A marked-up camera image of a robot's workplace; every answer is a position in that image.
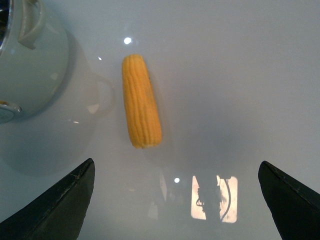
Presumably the yellow corn cob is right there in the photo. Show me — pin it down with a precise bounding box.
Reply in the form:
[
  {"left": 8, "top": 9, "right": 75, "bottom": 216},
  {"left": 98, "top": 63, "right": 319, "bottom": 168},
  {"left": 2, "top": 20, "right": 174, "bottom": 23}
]
[{"left": 122, "top": 54, "right": 162, "bottom": 149}]

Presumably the white electric cooking pot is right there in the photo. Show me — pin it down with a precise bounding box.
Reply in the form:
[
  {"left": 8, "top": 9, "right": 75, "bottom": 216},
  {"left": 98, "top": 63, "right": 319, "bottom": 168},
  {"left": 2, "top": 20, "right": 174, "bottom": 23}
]
[{"left": 0, "top": 0, "right": 69, "bottom": 124}]

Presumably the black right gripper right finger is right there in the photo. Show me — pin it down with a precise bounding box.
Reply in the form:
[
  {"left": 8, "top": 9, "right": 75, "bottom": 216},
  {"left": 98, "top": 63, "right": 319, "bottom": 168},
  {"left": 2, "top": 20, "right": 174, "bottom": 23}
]
[{"left": 258, "top": 161, "right": 320, "bottom": 240}]

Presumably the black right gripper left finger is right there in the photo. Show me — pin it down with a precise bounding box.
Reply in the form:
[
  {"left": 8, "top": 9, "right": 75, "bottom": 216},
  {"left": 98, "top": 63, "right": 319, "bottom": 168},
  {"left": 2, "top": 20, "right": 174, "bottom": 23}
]
[{"left": 0, "top": 158, "right": 95, "bottom": 240}]

